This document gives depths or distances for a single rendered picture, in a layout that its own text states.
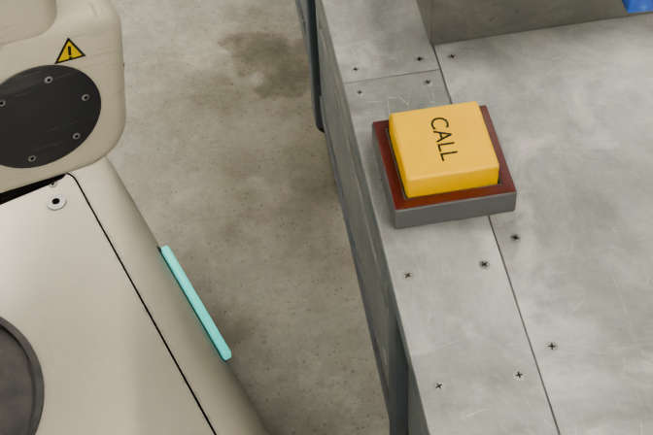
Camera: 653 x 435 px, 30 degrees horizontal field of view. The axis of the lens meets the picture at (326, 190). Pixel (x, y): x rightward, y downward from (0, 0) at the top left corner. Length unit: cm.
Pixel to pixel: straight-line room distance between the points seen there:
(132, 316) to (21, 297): 14
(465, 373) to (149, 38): 149
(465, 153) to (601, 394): 17
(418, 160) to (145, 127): 124
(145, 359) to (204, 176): 58
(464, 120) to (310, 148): 113
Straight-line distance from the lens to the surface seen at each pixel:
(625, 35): 93
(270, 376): 167
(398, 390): 134
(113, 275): 145
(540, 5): 91
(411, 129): 79
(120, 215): 151
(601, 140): 85
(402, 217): 78
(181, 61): 209
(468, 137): 79
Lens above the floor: 142
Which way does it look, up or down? 50 degrees down
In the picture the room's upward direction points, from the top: 4 degrees counter-clockwise
